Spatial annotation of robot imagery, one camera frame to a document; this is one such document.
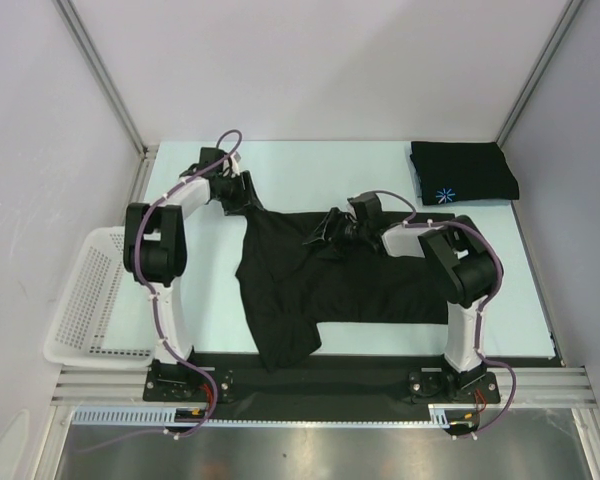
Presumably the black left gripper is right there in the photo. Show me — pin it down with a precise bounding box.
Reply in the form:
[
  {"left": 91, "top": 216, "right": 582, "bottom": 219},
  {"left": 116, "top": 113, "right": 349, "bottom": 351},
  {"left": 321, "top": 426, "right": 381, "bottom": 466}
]
[{"left": 214, "top": 171, "right": 262, "bottom": 216}]

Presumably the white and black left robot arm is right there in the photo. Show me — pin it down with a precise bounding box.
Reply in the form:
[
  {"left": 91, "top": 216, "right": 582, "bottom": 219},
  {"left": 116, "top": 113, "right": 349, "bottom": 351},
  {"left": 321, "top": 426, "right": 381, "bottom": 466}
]
[{"left": 123, "top": 147, "right": 240, "bottom": 400}]

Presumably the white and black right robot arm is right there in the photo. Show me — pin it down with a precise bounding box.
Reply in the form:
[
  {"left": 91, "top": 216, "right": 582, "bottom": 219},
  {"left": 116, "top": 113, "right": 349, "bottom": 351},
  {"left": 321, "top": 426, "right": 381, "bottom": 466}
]
[{"left": 303, "top": 190, "right": 504, "bottom": 401}]

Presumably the folded black t shirt with logo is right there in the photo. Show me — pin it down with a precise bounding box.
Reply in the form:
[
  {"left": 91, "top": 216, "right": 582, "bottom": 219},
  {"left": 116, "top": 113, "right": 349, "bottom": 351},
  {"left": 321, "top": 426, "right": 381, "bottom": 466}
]
[{"left": 410, "top": 141, "right": 520, "bottom": 206}]

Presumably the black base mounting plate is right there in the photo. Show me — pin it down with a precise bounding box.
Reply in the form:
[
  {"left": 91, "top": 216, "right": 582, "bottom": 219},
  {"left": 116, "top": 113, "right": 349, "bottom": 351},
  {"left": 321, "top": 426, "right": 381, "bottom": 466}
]
[{"left": 142, "top": 353, "right": 501, "bottom": 423}]

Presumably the white plastic basket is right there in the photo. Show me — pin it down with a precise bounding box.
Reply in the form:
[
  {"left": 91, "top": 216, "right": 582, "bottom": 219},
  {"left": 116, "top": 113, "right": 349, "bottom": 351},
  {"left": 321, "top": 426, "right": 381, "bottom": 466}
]
[{"left": 43, "top": 226, "right": 154, "bottom": 370}]

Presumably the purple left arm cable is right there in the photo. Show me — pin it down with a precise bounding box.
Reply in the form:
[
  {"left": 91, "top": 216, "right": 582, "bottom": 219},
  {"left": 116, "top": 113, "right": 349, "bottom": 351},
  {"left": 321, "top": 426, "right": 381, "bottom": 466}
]
[{"left": 77, "top": 129, "right": 246, "bottom": 446}]

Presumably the left vertical aluminium post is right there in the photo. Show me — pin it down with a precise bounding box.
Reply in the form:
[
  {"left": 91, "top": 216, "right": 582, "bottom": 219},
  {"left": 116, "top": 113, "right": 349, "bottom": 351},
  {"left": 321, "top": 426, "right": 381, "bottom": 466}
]
[{"left": 54, "top": 0, "right": 149, "bottom": 156}]

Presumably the vertical aluminium post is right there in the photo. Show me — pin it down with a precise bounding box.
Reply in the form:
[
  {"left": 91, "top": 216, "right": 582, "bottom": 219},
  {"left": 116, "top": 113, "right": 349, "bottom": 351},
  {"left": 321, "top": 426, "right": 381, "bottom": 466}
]
[
  {"left": 54, "top": 0, "right": 149, "bottom": 156},
  {"left": 495, "top": 0, "right": 586, "bottom": 147}
]

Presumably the white slotted cable duct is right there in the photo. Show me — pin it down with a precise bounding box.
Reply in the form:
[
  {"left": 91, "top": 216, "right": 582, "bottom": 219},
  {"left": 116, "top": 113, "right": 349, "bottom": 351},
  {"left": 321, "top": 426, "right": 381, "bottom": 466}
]
[{"left": 72, "top": 403, "right": 481, "bottom": 427}]

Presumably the aluminium frame rail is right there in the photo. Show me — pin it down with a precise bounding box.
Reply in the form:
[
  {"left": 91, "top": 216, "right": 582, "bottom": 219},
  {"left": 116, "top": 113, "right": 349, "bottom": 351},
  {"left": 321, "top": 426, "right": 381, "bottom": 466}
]
[{"left": 51, "top": 367, "right": 596, "bottom": 408}]

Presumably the right vertical aluminium post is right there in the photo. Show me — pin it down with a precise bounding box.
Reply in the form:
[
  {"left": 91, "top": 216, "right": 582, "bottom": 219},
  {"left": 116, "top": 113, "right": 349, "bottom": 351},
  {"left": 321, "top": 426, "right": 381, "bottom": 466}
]
[{"left": 495, "top": 0, "right": 586, "bottom": 147}]

